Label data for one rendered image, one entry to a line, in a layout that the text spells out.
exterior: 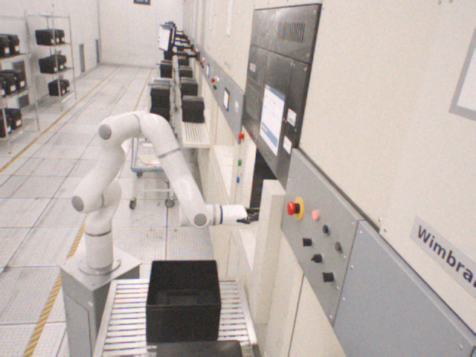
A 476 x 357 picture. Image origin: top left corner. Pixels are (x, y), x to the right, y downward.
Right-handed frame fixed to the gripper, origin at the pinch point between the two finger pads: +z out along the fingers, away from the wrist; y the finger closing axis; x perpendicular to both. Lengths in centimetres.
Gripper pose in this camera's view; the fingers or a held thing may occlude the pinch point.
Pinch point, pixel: (257, 214)
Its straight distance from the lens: 149.8
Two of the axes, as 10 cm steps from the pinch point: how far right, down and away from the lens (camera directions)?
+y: 2.0, 3.9, -9.0
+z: 9.8, 0.1, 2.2
